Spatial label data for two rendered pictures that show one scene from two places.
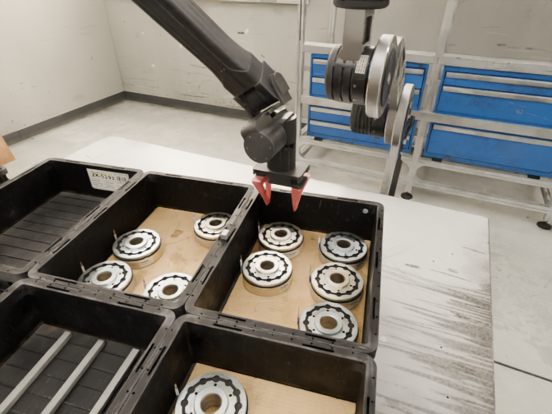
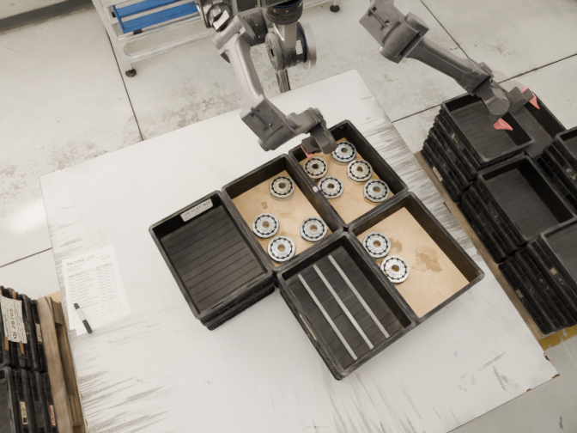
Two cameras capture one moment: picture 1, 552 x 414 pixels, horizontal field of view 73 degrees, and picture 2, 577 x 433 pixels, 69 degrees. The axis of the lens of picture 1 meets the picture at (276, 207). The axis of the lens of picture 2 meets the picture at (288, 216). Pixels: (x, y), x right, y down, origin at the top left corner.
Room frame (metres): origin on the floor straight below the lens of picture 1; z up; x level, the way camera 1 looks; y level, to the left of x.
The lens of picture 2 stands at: (0.11, 0.72, 2.31)
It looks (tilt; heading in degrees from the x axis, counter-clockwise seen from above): 64 degrees down; 315
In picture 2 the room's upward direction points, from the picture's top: 3 degrees counter-clockwise
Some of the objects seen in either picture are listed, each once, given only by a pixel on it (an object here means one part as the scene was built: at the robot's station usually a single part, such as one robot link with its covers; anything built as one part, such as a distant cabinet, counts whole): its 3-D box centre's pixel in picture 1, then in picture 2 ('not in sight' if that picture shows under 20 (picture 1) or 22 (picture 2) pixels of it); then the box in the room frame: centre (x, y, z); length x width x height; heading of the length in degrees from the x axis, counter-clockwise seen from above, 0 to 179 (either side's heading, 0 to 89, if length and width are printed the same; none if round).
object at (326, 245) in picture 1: (343, 246); (343, 151); (0.63, -0.15, 0.86); 0.10 x 0.10 x 0.01
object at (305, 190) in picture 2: (163, 246); (281, 215); (0.62, 0.24, 0.87); 0.40 x 0.30 x 0.11; 165
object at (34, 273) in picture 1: (159, 227); (280, 209); (0.62, 0.24, 0.92); 0.40 x 0.30 x 0.02; 165
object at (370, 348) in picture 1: (301, 251); (346, 171); (0.54, -0.05, 0.92); 0.40 x 0.30 x 0.02; 165
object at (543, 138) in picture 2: not in sight; (521, 135); (0.14, -1.29, 0.26); 0.40 x 0.30 x 0.23; 156
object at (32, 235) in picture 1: (48, 224); (211, 255); (0.70, 0.53, 0.87); 0.40 x 0.30 x 0.11; 165
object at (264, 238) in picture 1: (280, 236); (315, 167); (0.67, -0.01, 0.86); 0.10 x 0.10 x 0.01
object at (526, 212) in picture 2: not in sight; (511, 210); (-0.06, -0.76, 0.31); 0.40 x 0.30 x 0.34; 155
